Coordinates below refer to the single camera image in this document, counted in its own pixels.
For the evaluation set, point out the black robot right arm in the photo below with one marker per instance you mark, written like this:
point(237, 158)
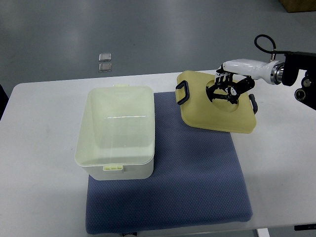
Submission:
point(286, 72)

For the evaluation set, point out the upper metal floor plate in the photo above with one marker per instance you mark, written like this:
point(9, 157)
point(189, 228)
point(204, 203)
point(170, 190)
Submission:
point(105, 57)

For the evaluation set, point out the white storage box base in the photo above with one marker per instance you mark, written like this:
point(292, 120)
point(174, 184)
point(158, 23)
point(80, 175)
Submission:
point(117, 134)

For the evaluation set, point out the yellow storage box lid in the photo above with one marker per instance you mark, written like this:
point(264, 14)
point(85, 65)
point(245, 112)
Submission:
point(221, 115)

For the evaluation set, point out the brown cardboard box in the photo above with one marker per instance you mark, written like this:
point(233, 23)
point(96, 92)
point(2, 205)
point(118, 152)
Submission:
point(293, 6)

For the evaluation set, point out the blue padded mat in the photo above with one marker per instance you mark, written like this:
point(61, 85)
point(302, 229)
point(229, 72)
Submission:
point(197, 180)

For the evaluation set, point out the person in grey sweater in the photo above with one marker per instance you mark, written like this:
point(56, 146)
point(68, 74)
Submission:
point(3, 100)

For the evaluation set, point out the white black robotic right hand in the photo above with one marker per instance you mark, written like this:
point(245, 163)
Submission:
point(236, 77)

